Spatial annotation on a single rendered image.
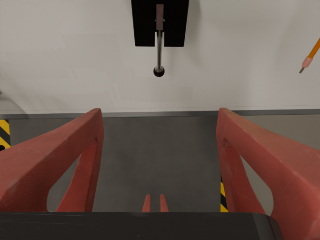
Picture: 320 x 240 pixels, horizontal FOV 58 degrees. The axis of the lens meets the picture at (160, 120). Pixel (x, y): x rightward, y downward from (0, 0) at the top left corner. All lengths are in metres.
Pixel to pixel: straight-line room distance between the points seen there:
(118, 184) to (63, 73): 1.09
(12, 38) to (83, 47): 0.09
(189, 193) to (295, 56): 1.14
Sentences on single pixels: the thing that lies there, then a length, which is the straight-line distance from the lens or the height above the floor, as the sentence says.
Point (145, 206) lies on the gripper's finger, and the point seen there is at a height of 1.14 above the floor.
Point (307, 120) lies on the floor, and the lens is 1.54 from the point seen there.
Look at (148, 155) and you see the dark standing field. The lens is 1.43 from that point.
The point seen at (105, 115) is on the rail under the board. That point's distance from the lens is 0.54.
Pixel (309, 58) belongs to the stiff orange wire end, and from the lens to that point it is 0.27.
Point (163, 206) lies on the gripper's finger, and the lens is 0.26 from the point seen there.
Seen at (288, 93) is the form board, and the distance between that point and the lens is 0.51.
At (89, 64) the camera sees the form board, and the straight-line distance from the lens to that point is 0.42.
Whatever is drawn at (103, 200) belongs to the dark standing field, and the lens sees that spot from 1.54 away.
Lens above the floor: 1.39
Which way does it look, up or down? 83 degrees down
